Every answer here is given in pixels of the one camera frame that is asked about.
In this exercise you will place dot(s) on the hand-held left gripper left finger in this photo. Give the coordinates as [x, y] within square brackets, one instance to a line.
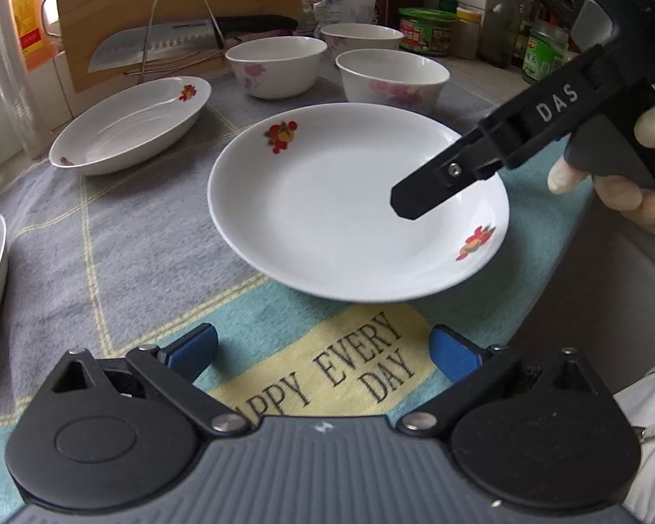
[194, 346]

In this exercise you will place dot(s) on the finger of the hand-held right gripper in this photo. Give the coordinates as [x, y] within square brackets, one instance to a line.
[426, 188]

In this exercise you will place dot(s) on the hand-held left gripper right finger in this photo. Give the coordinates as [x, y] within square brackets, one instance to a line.
[453, 352]

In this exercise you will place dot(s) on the white pink-flower bowl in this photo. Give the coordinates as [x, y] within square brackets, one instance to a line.
[360, 37]
[275, 65]
[393, 82]

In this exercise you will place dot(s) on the round white fruit-print plate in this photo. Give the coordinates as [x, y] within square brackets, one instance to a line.
[305, 213]

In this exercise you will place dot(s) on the oval white fruit-print plate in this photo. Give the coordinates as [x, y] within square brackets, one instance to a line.
[131, 131]

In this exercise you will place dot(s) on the person's right hand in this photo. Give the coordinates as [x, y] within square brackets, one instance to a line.
[633, 202]

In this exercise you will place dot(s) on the green-lidded glass jar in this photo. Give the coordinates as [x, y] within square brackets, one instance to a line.
[546, 54]

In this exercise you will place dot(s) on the grey teal plaid cloth mat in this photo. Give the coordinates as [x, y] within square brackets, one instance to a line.
[142, 262]

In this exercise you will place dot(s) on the tall glass condiment bottle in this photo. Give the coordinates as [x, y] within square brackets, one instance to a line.
[528, 0]

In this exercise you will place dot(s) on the dark sauce bottle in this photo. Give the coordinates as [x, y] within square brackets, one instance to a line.
[498, 33]

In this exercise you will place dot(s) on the green-lidded tub with red label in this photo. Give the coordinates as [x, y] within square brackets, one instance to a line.
[428, 33]

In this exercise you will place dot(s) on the small glass spice jar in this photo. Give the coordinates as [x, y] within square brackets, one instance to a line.
[468, 33]

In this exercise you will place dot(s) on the clear cling film roll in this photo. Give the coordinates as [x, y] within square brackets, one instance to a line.
[11, 93]

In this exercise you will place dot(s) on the orange cooking oil bottle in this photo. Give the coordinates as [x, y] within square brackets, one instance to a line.
[30, 11]

